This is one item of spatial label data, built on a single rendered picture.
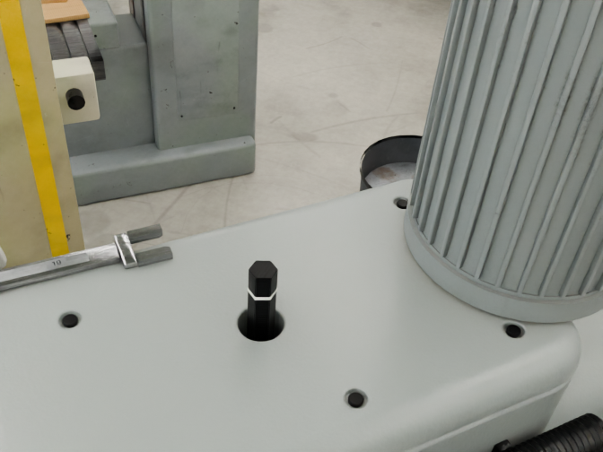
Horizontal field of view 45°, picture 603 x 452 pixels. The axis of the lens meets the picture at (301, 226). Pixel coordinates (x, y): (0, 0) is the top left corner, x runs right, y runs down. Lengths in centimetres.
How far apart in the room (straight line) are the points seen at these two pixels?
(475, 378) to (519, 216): 13
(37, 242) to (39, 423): 223
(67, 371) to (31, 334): 5
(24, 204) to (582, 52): 231
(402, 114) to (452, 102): 384
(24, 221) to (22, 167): 23
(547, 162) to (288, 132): 363
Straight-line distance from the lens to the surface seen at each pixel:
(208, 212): 356
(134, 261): 62
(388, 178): 303
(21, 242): 275
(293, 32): 514
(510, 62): 51
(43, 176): 258
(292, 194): 369
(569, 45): 49
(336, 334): 58
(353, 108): 438
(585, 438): 68
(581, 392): 79
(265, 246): 64
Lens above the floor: 233
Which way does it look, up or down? 42 degrees down
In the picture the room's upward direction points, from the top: 5 degrees clockwise
